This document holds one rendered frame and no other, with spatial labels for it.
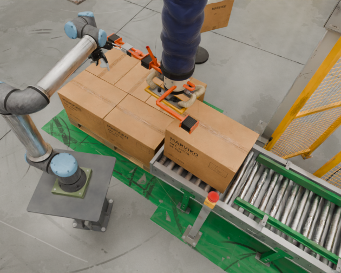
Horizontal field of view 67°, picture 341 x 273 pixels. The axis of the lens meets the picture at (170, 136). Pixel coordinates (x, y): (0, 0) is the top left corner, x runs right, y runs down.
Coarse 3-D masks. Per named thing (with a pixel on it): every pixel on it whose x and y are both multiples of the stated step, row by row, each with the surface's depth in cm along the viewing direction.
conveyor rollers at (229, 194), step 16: (160, 160) 224; (192, 176) 220; (240, 176) 221; (240, 192) 214; (256, 192) 213; (272, 192) 216; (304, 192) 217; (272, 208) 208; (288, 208) 207; (304, 208) 209; (336, 208) 212; (320, 224) 202; (336, 224) 202; (288, 240) 194; (320, 240) 196
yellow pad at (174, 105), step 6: (156, 84) 189; (150, 90) 185; (156, 90) 185; (162, 90) 185; (156, 96) 183; (174, 96) 183; (168, 102) 180; (174, 102) 180; (174, 108) 178; (180, 108) 177; (186, 108) 179
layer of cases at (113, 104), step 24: (96, 72) 279; (120, 72) 281; (144, 72) 283; (72, 96) 258; (96, 96) 260; (120, 96) 262; (144, 96) 264; (96, 120) 256; (120, 120) 246; (144, 120) 248; (168, 120) 249; (120, 144) 266; (144, 144) 234
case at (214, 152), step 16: (192, 112) 204; (208, 112) 205; (176, 128) 195; (208, 128) 197; (224, 128) 198; (240, 128) 198; (176, 144) 200; (192, 144) 188; (208, 144) 189; (224, 144) 190; (240, 144) 191; (176, 160) 219; (192, 160) 203; (208, 160) 188; (224, 160) 182; (240, 160) 183; (208, 176) 204; (224, 176) 190
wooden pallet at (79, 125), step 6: (72, 120) 296; (78, 126) 298; (84, 126) 288; (90, 132) 298; (96, 138) 295; (102, 138) 282; (108, 144) 285; (114, 150) 288; (120, 150) 288; (126, 156) 284; (132, 156) 271; (138, 162) 281; (144, 168) 276
